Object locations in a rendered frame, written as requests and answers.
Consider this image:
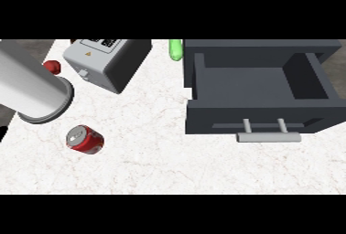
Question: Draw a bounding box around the small red object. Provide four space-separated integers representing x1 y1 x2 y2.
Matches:
42 59 62 76

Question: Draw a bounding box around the red soda can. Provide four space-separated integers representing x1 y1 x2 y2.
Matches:
65 124 105 155

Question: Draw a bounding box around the dark grey drawer cabinet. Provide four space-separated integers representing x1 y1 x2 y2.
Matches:
181 38 345 102

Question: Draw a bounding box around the green vegetable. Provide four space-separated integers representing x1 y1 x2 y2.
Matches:
167 38 185 62

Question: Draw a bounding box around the grey box appliance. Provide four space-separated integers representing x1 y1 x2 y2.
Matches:
62 38 154 95

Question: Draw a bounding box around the dark grey drawer front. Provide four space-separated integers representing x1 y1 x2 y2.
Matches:
184 98 346 144

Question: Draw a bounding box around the white cylinder with grey rim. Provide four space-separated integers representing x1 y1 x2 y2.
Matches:
0 38 76 125

